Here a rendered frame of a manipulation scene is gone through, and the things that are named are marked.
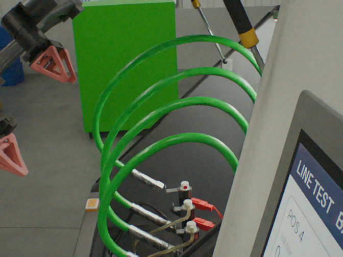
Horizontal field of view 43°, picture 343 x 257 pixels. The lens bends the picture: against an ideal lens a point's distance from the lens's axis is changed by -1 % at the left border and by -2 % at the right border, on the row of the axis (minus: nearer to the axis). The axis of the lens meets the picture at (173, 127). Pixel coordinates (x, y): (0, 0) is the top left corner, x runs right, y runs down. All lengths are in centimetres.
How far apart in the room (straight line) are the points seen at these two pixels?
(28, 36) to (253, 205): 71
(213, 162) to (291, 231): 93
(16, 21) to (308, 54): 77
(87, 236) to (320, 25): 84
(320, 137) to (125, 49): 389
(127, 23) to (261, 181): 376
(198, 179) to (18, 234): 193
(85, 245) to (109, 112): 332
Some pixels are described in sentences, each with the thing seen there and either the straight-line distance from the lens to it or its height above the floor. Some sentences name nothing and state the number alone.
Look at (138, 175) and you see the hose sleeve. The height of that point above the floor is 115.
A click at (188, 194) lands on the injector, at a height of 110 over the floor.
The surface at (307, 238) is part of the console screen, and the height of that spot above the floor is 136.
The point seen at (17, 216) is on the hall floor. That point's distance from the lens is 325.
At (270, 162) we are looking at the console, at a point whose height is 137.
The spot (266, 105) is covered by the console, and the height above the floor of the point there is 140.
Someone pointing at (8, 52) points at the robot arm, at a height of 133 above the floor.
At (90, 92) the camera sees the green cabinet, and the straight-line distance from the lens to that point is 428.
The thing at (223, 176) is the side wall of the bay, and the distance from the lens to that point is 128.
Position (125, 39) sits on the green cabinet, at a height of 98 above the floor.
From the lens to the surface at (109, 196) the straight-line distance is 66.
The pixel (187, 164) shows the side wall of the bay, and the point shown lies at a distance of 125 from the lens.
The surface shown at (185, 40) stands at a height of 142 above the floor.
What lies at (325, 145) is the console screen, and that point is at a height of 142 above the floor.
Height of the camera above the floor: 154
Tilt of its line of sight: 19 degrees down
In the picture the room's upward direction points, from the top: 3 degrees counter-clockwise
